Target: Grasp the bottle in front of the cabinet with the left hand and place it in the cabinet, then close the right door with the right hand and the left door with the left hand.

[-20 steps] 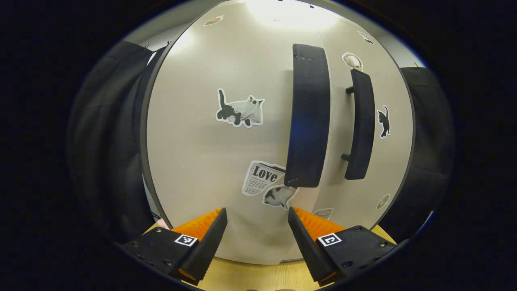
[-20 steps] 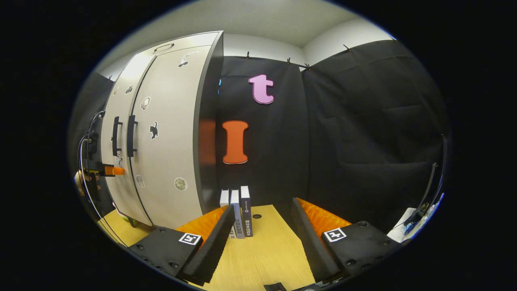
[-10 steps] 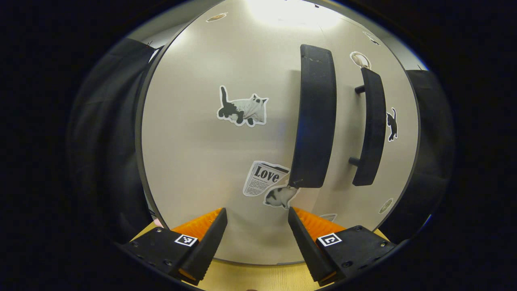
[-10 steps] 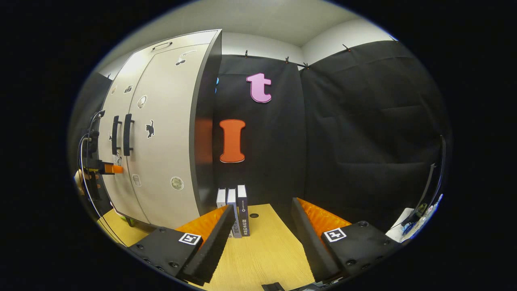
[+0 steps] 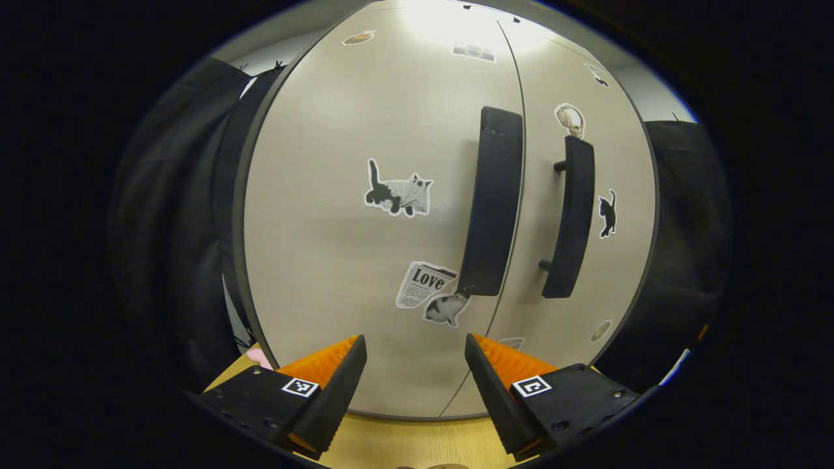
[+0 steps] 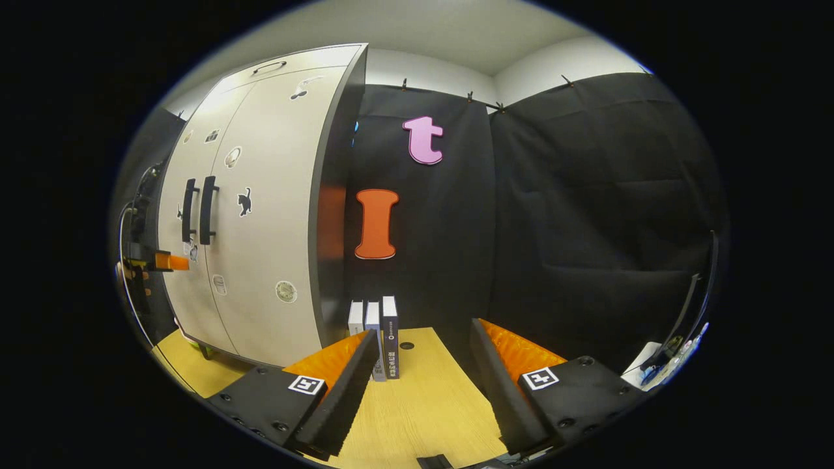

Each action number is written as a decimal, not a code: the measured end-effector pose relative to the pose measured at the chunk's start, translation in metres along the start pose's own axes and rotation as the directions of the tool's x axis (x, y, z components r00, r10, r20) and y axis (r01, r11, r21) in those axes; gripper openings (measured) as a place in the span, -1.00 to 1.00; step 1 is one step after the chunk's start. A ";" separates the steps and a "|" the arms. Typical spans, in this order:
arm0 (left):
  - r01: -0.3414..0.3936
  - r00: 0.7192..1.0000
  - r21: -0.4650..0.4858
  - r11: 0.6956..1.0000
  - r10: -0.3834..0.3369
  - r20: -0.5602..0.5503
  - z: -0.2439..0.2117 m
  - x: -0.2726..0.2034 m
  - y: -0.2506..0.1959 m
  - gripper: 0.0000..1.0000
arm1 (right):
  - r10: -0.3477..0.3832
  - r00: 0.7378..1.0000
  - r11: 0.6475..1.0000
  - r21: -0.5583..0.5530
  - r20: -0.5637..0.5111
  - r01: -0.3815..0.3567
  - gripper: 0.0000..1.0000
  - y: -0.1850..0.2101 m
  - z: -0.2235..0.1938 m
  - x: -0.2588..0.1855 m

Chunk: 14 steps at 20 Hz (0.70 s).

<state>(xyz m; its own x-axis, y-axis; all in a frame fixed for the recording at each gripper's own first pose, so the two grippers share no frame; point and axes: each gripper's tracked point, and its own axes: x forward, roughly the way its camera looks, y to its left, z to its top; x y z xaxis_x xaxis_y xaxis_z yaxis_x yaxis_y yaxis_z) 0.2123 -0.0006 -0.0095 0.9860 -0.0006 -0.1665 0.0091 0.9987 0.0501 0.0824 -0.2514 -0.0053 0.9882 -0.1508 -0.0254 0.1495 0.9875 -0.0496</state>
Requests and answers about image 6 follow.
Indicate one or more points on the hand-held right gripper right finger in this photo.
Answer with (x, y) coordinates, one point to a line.
(505, 397)

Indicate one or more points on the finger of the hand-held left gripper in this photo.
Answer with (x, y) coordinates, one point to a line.
(172, 262)

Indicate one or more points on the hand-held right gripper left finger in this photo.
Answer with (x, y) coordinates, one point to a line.
(348, 397)

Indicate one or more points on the white cabinet door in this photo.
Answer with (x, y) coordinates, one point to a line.
(280, 215)
(195, 163)

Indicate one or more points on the dark navy book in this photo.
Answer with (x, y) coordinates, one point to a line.
(391, 339)

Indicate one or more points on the white book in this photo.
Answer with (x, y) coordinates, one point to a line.
(356, 318)

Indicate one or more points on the light blue book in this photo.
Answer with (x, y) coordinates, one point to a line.
(373, 316)

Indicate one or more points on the white cabinet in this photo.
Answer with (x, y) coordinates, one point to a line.
(335, 163)

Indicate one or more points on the black backdrop cloth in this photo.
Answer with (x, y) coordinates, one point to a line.
(586, 195)

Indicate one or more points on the white cabinet drawer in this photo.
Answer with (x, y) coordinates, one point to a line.
(313, 58)

